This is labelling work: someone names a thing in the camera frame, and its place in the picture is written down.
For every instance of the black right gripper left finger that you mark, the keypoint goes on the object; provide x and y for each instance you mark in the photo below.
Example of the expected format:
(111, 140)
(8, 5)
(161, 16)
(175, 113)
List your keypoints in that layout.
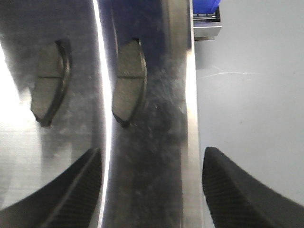
(68, 201)

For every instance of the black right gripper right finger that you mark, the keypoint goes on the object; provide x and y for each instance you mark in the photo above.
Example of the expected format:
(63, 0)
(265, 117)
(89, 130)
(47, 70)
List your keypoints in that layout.
(237, 200)

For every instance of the brake pad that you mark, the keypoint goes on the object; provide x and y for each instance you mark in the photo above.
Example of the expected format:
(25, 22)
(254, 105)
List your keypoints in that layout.
(52, 79)
(131, 82)

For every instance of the right blue plastic bin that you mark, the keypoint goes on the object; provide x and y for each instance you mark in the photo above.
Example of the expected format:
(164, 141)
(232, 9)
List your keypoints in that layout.
(205, 6)

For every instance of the stainless steel rack frame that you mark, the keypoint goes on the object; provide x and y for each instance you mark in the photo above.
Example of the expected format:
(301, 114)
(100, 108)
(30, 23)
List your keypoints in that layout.
(206, 26)

